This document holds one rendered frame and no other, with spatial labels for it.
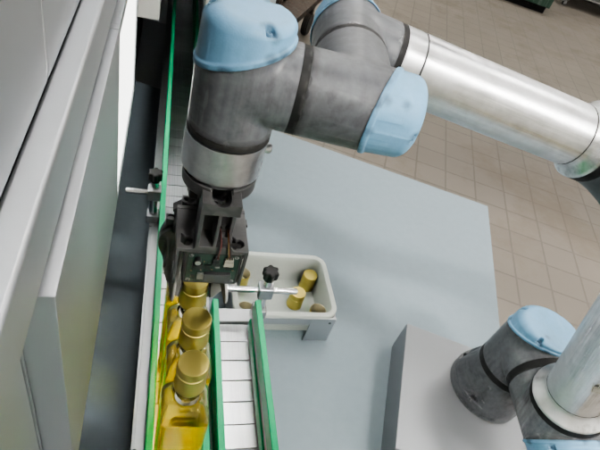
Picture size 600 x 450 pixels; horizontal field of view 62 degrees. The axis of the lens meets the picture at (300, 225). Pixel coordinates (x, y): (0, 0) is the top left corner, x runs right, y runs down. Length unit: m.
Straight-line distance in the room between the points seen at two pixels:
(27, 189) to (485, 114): 0.44
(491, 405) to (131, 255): 0.82
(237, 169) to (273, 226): 0.90
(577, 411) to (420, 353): 0.36
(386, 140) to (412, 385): 0.70
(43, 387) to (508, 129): 0.53
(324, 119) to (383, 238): 1.05
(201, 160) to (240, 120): 0.06
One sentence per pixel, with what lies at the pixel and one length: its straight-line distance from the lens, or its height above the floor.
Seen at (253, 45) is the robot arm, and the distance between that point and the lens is 0.39.
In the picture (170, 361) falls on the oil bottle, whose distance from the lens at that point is 0.66.
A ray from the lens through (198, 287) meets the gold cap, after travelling 0.63.
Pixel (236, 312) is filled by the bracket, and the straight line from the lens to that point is 0.96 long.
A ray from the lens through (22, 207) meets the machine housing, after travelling 0.38.
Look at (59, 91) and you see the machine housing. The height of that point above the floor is 1.39.
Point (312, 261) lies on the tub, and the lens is 1.17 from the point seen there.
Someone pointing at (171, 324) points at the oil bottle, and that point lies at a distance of 0.69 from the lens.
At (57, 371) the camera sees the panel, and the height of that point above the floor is 1.21.
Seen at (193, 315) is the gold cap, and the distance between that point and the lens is 0.60.
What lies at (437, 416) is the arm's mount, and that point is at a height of 0.83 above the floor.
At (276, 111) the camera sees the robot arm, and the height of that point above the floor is 1.45.
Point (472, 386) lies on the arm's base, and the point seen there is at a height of 0.88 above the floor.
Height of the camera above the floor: 1.65
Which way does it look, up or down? 41 degrees down
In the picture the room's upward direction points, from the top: 19 degrees clockwise
